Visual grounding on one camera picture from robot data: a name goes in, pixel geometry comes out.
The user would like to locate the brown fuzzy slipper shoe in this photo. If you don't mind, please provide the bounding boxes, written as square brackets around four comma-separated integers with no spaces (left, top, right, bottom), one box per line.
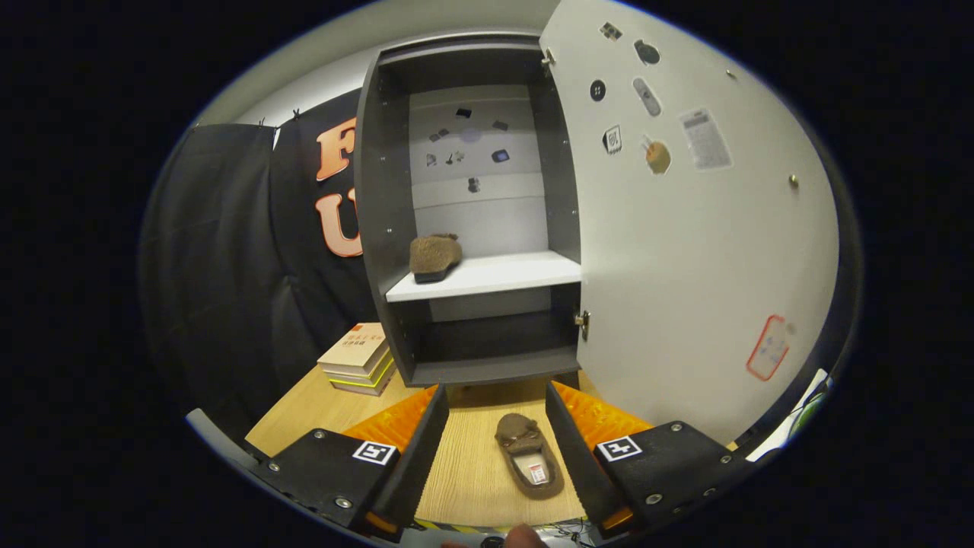
[495,413,565,501]
[409,233,463,285]

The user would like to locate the dark grey shoe cabinet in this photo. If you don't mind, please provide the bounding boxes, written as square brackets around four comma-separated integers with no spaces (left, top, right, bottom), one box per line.
[354,32,590,389]

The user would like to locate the beige book with orange print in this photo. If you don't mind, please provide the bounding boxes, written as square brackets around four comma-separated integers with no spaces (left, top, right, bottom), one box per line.
[317,323,390,375]

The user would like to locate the grey table edge bar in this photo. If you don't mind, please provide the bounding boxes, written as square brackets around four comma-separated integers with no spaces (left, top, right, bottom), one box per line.
[186,409,263,471]

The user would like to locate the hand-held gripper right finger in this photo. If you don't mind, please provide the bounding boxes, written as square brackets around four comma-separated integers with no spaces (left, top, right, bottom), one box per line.
[545,379,762,537]

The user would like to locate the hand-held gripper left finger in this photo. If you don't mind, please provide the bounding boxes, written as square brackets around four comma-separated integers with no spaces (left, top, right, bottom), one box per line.
[251,383,450,543]

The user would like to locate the beige shoe cabinet door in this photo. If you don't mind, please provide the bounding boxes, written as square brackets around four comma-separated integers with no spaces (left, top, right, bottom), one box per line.
[539,0,842,446]

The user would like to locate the pale thin book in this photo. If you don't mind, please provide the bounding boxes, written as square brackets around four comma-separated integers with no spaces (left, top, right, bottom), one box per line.
[331,369,398,397]

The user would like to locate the black backdrop cloth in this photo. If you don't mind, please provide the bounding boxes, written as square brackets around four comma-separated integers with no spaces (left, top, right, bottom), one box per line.
[141,88,381,446]

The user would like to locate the yellow-edged book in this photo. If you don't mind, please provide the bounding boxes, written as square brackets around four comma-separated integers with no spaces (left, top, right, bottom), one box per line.
[323,352,395,387]

